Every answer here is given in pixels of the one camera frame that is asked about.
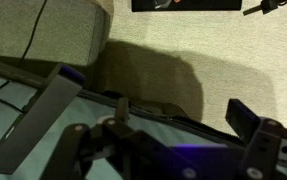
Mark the grey fabric sofa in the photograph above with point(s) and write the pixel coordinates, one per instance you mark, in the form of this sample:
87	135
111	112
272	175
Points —
66	30

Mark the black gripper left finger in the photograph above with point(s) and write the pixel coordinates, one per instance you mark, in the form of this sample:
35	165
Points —
139	141

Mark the black flat rectangular panel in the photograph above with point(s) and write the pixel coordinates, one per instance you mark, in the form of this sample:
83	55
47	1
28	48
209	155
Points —
199	6

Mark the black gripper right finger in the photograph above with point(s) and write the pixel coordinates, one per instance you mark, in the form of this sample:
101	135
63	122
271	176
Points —
243	120

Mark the black tripod stand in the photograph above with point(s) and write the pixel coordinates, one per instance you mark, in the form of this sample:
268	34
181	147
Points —
269	5

